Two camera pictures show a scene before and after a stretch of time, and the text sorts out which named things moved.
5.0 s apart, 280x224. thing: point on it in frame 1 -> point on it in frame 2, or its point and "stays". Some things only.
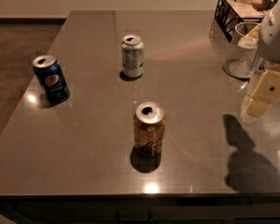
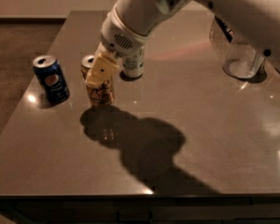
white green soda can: [133, 53] stays
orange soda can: [149, 129] -> [99, 95]
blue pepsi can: [51, 78] stays
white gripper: [276, 39] -> [119, 38]
